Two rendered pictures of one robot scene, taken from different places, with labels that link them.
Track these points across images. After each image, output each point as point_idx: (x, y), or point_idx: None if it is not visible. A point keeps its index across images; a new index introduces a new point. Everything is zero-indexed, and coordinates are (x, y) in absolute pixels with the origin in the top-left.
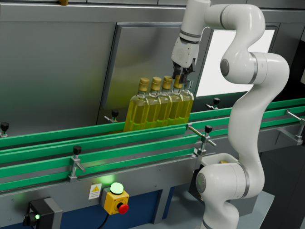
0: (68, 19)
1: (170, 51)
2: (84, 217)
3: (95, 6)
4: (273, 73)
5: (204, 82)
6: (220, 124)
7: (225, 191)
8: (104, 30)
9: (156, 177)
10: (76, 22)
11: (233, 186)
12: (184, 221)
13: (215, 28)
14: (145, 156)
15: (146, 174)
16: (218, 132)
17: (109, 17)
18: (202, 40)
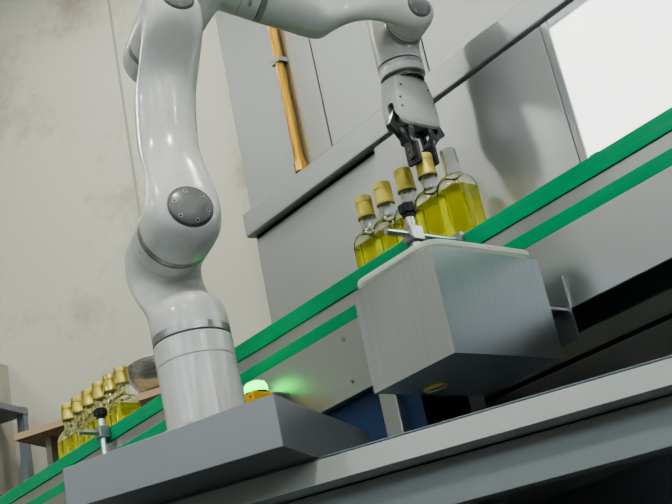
0: (309, 185)
1: (475, 130)
2: None
3: (333, 145)
4: (136, 19)
5: (601, 143)
6: (548, 200)
7: (126, 254)
8: (370, 172)
9: (346, 360)
10: (331, 186)
11: (130, 237)
12: None
13: (290, 32)
14: (323, 322)
15: (322, 357)
16: (556, 221)
17: (355, 148)
18: (532, 64)
